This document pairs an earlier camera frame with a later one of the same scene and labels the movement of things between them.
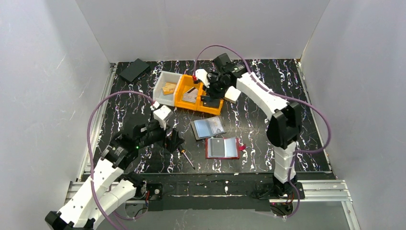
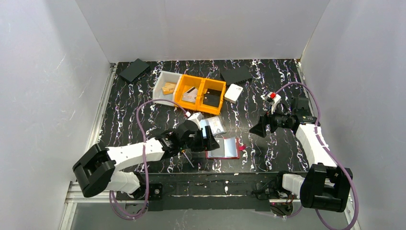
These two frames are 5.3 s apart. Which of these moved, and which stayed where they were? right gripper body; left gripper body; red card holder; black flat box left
Moved: right gripper body; left gripper body
Stayed: black flat box left; red card holder
